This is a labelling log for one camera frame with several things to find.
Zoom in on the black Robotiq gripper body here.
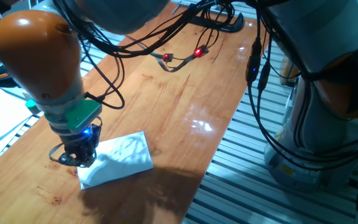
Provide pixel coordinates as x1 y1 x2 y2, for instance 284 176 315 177
59 123 103 154

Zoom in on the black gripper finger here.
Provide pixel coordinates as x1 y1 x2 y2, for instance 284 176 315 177
57 150 81 166
78 146 98 168

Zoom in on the stack of white printed sheets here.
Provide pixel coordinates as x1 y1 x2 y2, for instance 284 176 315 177
0 88 40 174

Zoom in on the glossy brown wooden board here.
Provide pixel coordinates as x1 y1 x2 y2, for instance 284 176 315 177
0 1 269 224

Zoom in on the black C-clamp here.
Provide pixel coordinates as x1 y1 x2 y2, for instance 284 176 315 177
191 12 245 34

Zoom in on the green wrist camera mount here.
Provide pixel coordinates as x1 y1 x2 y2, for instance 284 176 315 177
25 98 103 131

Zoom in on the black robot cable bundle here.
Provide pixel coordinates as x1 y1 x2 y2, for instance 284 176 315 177
51 0 358 172

